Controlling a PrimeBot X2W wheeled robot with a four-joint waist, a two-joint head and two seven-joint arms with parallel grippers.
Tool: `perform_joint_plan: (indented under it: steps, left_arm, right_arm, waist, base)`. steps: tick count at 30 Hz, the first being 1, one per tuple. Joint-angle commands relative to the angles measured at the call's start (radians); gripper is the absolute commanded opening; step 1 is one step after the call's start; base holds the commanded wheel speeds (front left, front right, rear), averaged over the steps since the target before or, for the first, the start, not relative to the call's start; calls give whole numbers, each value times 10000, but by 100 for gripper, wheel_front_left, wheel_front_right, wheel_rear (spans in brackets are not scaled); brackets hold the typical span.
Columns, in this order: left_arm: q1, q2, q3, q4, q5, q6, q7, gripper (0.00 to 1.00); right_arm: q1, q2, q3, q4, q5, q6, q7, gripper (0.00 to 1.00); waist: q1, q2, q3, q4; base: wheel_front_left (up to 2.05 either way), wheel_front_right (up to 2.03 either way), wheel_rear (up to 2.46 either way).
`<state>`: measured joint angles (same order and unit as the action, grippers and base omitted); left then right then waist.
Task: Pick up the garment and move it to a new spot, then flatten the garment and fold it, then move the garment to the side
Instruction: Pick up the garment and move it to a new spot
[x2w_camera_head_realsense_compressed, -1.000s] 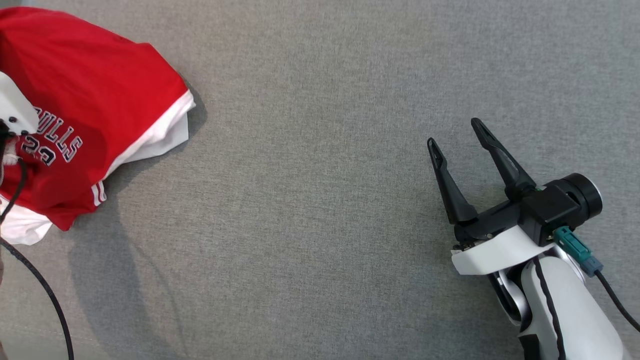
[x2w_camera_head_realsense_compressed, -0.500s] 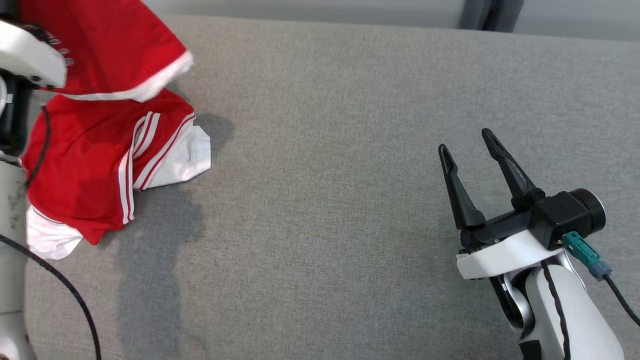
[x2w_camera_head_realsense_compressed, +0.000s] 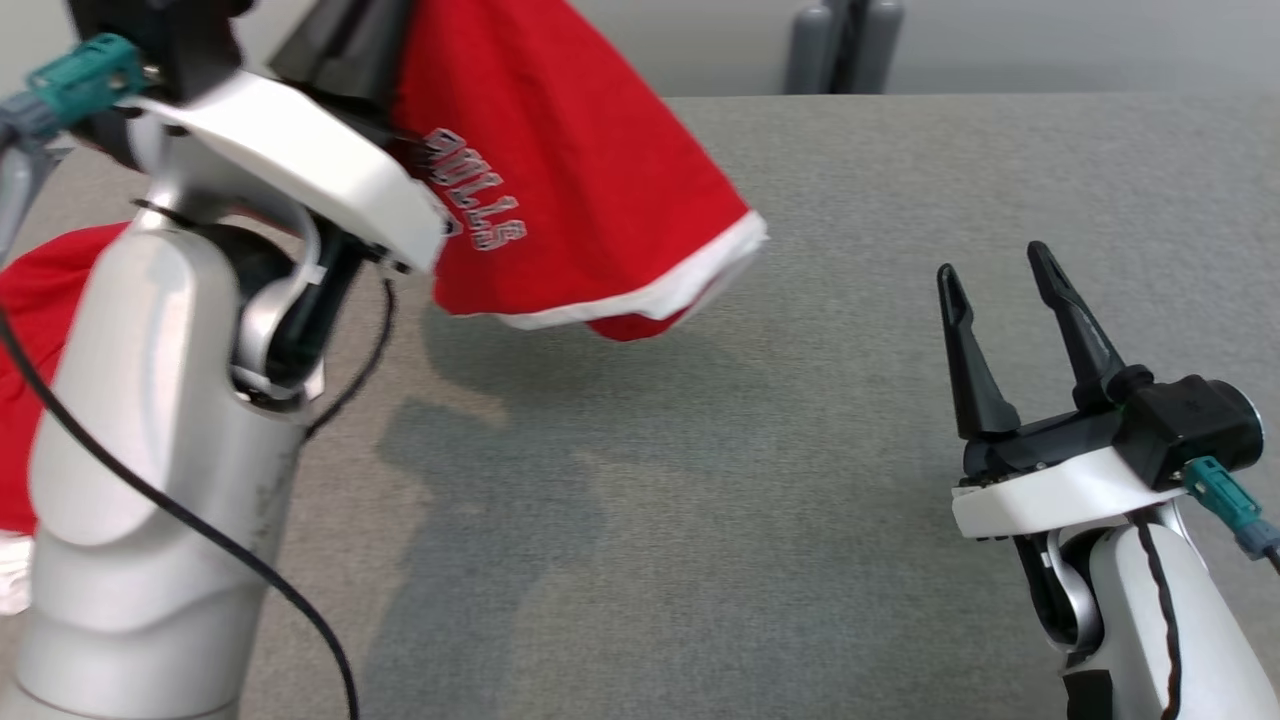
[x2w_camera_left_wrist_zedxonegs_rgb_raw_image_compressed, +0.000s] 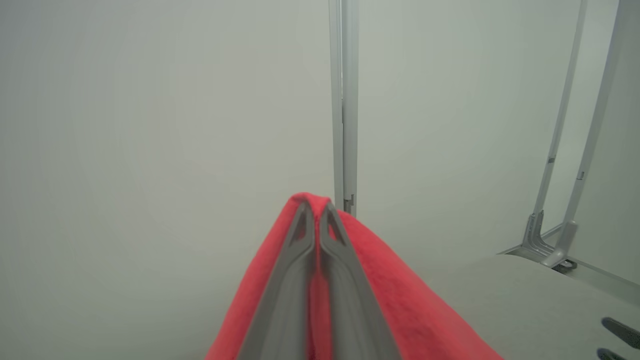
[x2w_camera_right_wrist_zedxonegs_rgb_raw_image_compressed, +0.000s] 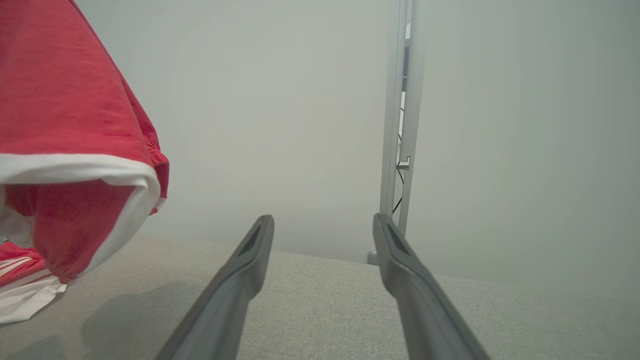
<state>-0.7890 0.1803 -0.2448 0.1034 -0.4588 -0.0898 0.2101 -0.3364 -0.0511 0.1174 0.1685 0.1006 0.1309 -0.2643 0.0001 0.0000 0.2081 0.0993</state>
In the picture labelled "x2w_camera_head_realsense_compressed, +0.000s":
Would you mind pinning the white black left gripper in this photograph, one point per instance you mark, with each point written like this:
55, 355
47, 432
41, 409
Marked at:
300, 150

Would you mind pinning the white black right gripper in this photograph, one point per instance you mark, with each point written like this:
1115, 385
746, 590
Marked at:
1050, 495

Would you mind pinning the red shorts with white trim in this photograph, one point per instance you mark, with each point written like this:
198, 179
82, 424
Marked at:
580, 150

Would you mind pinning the red Bulls 23 jersey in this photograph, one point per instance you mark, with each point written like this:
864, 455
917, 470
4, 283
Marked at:
40, 330

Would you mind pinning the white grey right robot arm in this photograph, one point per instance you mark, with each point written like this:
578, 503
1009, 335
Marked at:
1220, 640

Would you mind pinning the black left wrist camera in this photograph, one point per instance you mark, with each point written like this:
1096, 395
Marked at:
190, 40

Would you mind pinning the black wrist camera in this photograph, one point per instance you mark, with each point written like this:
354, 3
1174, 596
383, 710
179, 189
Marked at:
1190, 425
190, 40

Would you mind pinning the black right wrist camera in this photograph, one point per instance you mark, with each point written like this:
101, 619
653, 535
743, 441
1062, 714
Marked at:
1190, 425

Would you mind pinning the grey metal partition post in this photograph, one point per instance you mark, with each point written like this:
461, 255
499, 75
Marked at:
815, 50

